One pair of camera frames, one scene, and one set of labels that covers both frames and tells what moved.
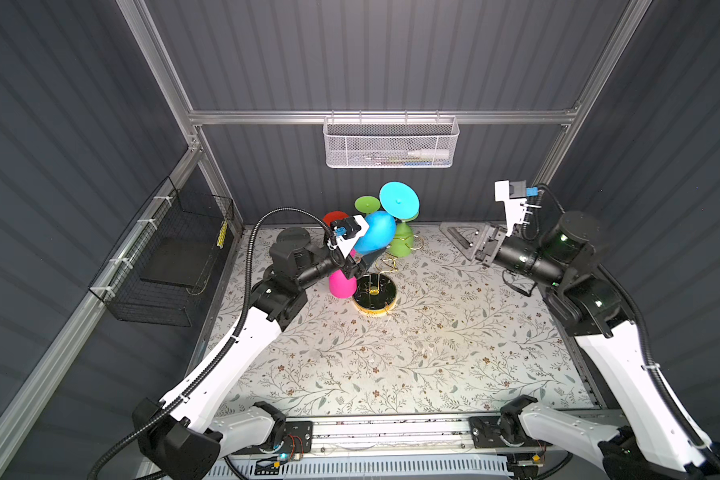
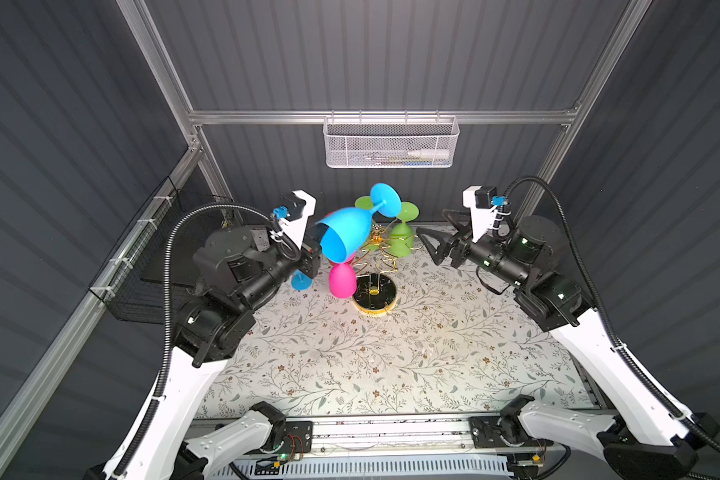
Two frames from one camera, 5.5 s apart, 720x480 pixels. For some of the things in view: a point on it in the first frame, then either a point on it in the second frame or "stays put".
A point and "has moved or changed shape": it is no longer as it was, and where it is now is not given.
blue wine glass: [399, 200] has moved or changed shape
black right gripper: [492, 234] -> [460, 241]
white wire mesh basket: [385, 142] stays put
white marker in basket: [428, 154] stays put
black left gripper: [357, 269] -> [307, 256]
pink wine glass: [339, 284] stays put
